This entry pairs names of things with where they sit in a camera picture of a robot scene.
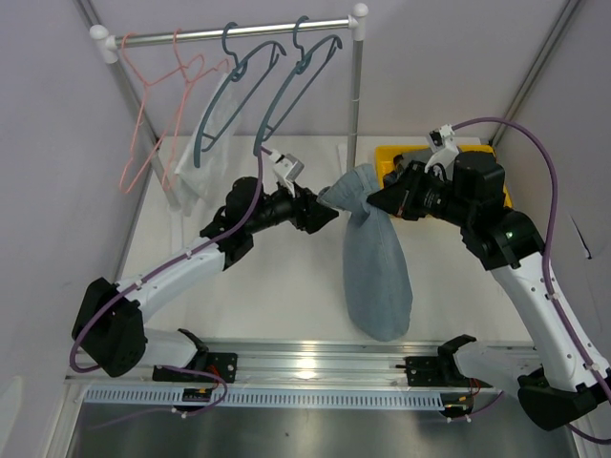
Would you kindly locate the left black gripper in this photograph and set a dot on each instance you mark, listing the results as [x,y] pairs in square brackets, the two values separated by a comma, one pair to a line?
[315,216]

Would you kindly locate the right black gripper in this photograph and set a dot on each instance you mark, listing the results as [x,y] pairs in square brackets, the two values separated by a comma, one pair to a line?
[393,197]

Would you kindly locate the blue grey garment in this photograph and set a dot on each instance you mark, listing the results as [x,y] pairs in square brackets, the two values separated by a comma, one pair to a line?
[376,279]

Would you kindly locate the white skirt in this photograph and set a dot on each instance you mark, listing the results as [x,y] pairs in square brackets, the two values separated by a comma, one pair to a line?
[205,159]

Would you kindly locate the pink wire hanger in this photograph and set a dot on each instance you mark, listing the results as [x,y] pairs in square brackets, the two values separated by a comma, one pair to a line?
[192,72]

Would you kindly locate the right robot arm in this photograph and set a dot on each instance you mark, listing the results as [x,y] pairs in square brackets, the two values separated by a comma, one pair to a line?
[573,377]

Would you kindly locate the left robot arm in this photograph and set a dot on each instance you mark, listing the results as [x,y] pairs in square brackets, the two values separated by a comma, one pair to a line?
[110,324]

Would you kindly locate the teal hanger left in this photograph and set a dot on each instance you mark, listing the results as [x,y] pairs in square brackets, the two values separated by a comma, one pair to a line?
[224,107]

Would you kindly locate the teal hanger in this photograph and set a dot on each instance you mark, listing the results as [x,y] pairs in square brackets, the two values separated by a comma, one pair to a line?
[270,123]
[224,107]

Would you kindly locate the teal hanger right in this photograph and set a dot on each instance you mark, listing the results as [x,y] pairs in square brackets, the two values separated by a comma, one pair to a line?
[270,123]

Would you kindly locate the silver clothes rack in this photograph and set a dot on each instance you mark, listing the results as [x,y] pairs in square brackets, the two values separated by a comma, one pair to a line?
[241,41]

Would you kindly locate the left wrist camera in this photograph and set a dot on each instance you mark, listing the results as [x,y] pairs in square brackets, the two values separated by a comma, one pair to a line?
[286,167]

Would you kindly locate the aluminium rail base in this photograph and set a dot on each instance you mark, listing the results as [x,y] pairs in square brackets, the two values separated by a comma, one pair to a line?
[267,364]

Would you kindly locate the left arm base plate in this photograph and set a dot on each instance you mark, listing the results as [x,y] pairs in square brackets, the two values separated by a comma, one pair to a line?
[223,365]

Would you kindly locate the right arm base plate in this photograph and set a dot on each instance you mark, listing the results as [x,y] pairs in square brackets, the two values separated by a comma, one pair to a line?
[435,371]

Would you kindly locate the white slotted cable duct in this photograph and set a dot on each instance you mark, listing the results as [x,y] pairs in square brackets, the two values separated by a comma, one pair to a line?
[242,397]

